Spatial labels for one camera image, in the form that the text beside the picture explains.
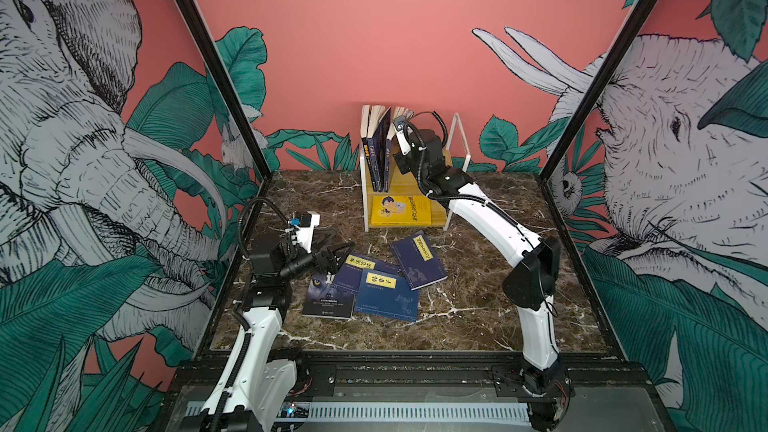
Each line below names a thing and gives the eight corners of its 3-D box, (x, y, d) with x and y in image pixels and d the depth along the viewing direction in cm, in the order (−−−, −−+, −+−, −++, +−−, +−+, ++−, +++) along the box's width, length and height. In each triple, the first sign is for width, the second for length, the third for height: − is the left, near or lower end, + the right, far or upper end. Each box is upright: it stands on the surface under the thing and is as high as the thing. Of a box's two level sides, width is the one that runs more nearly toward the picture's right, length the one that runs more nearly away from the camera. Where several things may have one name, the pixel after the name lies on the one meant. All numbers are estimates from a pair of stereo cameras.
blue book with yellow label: (353, 311, 87) (351, 307, 85) (362, 273, 95) (361, 268, 93) (417, 322, 86) (418, 318, 83) (421, 282, 94) (422, 278, 91)
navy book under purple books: (411, 291, 91) (411, 288, 90) (391, 243, 103) (391, 240, 101) (445, 279, 94) (446, 276, 93) (422, 233, 105) (423, 230, 104)
